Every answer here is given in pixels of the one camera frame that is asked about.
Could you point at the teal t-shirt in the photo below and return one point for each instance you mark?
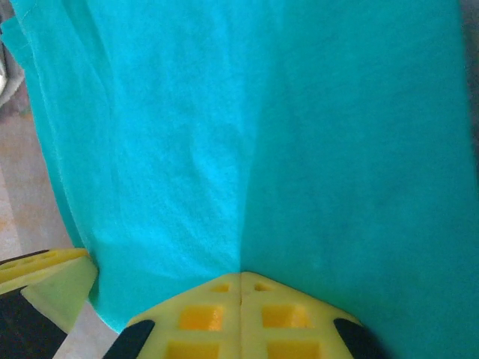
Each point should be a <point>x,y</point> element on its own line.
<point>262,149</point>

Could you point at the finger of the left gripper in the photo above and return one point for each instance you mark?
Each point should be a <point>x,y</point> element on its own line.
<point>56,284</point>

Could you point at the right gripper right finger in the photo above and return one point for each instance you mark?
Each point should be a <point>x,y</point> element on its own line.
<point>288,321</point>

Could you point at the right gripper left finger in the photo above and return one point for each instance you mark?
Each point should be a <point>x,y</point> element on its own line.
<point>198,321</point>

